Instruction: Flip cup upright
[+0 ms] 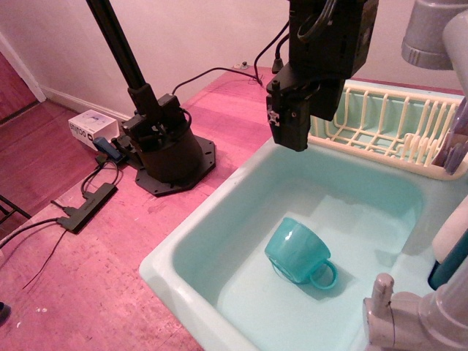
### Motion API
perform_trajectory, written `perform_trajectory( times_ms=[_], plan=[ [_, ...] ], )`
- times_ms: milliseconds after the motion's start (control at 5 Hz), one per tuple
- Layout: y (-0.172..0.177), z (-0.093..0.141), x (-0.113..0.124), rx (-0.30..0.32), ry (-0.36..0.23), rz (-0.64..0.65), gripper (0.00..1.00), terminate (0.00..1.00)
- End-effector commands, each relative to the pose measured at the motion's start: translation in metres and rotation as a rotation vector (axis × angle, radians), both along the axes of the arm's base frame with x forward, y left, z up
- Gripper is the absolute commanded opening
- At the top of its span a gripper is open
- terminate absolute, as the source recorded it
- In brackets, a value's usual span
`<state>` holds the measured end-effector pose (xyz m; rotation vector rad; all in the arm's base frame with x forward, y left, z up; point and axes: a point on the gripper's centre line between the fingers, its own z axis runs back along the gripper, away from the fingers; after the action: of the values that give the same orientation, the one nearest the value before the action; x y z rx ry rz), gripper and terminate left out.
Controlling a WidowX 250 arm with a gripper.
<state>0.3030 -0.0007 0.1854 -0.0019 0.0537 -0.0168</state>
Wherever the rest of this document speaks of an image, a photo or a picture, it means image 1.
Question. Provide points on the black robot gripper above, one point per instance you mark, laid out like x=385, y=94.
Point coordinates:
x=329, y=42

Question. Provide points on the teal ceramic cup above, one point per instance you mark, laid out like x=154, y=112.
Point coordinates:
x=301, y=256

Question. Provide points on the black robot arm with base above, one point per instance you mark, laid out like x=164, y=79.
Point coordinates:
x=170, y=157

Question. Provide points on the cream dish drying rack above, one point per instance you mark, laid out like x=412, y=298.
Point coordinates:
x=399, y=127

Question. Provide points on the light teal toy sink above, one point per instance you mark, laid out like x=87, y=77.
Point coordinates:
x=211, y=272

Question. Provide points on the white Oculus box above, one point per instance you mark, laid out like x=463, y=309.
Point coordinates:
x=86, y=126

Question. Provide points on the white teal soap bottle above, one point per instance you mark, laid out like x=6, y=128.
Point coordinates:
x=449, y=246

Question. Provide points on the black USB hub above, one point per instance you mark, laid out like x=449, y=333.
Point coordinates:
x=79, y=217

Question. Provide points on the blue handled tool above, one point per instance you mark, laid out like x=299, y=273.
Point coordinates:
x=106, y=148

